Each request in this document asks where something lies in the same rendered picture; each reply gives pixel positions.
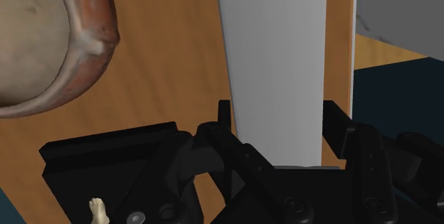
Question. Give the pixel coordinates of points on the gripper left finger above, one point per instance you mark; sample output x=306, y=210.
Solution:
x=242, y=161

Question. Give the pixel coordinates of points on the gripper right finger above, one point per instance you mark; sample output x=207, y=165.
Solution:
x=367, y=154

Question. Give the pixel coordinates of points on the wooden table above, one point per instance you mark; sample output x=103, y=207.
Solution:
x=163, y=60

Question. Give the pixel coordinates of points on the grey marbled counter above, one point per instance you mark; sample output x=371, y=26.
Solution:
x=399, y=8

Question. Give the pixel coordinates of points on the small cream figure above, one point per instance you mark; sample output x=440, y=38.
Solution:
x=99, y=211

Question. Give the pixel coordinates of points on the flat black box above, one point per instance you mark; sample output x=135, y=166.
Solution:
x=90, y=164

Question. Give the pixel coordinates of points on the brown bowl with beige inside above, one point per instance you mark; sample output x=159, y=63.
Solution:
x=31, y=43

